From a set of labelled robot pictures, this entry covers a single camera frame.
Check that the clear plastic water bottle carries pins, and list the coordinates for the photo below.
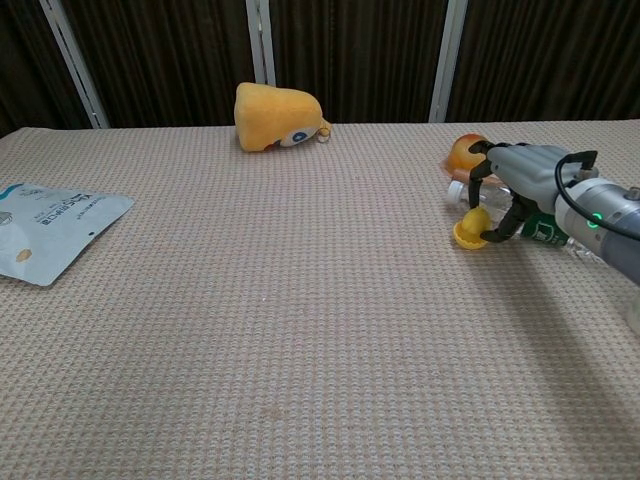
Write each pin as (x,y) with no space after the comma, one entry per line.
(456,191)

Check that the yellow scalloped plastic cup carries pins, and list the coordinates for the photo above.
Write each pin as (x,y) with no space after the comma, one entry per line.
(467,242)

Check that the orange jelly cup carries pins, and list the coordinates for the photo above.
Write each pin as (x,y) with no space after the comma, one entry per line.
(457,155)

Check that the beige woven table cloth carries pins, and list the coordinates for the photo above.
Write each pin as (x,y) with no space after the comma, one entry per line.
(280,325)

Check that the dark pleated curtain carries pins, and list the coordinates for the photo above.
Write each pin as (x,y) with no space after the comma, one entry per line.
(350,55)

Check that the white metal frame post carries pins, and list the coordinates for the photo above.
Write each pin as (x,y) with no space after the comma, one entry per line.
(75,65)
(447,60)
(260,45)

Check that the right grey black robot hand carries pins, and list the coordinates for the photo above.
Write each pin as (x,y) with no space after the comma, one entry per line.
(530,172)

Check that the yellow plush toy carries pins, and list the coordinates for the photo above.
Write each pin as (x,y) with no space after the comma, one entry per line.
(272,115)

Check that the blue white mask package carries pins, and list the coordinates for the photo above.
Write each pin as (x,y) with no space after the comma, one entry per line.
(55,230)

